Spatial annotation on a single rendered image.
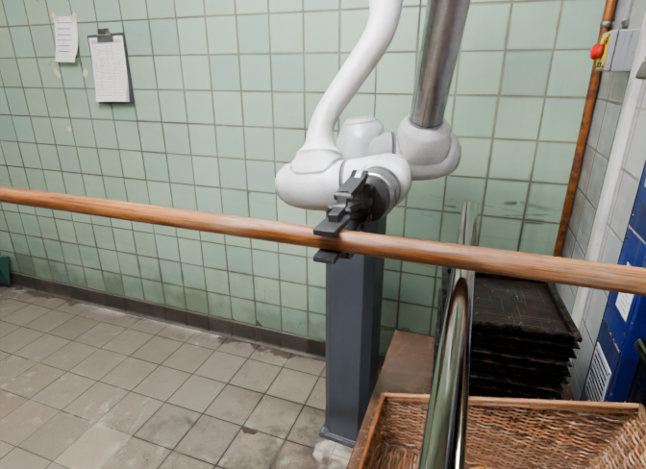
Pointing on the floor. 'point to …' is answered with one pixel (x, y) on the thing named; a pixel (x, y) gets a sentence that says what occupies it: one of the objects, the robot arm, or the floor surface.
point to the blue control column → (633, 248)
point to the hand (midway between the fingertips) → (332, 237)
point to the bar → (452, 364)
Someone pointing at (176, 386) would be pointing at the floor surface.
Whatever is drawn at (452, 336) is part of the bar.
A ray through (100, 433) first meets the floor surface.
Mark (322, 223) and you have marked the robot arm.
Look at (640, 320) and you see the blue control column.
